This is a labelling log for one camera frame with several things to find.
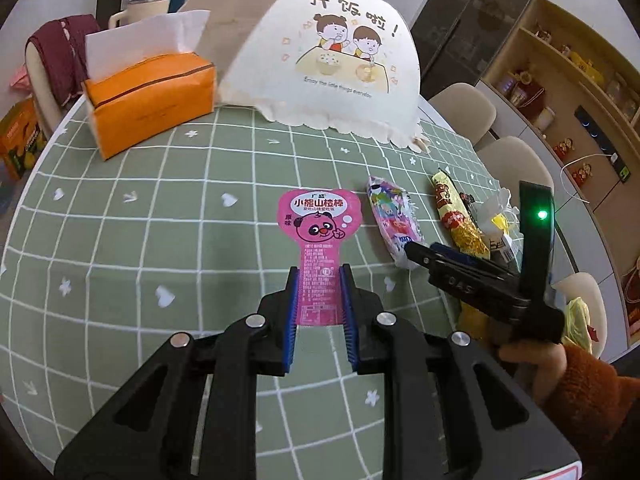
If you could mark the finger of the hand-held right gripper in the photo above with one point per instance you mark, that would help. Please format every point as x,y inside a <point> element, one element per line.
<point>465,285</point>
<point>460,255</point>

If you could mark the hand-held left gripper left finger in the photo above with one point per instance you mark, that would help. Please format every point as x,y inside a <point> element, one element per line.
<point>292,310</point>

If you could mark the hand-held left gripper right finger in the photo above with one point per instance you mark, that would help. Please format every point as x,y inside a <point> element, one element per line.
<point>347,310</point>

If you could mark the yellow plastic bag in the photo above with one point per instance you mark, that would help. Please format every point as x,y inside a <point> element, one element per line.
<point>580,320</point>

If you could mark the pink snack wrapper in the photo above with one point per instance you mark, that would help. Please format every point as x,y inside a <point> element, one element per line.
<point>320,220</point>

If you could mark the person's right hand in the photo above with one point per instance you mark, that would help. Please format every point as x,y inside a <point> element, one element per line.
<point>542,365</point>

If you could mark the yellow red snack wrapper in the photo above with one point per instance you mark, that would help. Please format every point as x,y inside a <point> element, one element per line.
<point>457,215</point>

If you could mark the yellow carton with clear wrap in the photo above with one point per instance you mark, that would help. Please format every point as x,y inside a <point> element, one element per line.
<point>497,222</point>

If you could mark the beige chair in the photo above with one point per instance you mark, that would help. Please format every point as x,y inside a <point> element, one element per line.
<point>517,165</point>
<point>580,285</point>
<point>462,110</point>

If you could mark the colourful candy wrapper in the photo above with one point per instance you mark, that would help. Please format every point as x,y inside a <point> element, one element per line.
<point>395,215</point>

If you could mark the red gold ornament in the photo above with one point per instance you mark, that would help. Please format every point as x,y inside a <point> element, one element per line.
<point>565,149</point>
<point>582,174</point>

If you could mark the black power strip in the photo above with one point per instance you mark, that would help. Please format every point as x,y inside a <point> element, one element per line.
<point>600,140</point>

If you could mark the green checkered tablecloth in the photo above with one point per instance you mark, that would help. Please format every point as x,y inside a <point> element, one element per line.
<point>150,240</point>

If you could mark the wooden shelf unit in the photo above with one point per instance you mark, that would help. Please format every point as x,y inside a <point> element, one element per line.
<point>575,75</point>

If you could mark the white printed food cover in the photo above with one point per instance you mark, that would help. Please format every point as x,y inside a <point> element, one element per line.
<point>325,85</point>

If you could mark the dark grey cabinet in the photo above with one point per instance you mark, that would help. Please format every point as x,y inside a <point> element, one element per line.
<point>475,15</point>

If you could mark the orange tissue box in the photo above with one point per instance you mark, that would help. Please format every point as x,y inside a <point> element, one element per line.
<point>150,105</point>

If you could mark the white tissue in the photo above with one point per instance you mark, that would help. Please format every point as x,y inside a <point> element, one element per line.
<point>135,40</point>

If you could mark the orange fruit carton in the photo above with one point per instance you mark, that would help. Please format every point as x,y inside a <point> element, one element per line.
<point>20,140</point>

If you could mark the white mug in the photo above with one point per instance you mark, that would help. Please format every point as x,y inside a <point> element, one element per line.
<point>145,12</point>

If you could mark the maroon garment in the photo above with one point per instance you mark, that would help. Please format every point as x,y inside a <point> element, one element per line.
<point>65,60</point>

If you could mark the chair with maroon garment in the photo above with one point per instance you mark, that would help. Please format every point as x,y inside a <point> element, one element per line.
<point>37,85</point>

